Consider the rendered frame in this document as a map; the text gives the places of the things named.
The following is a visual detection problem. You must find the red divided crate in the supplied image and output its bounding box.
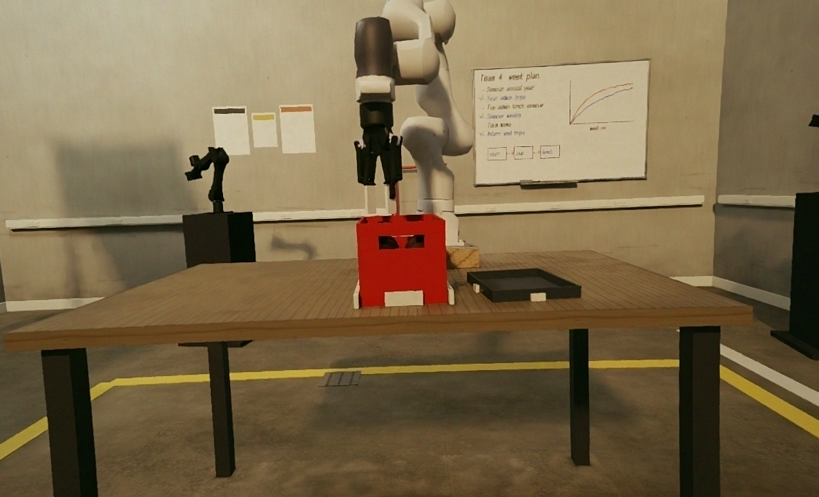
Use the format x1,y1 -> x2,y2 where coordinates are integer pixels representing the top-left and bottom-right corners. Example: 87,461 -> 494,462
356,214 -> 447,307

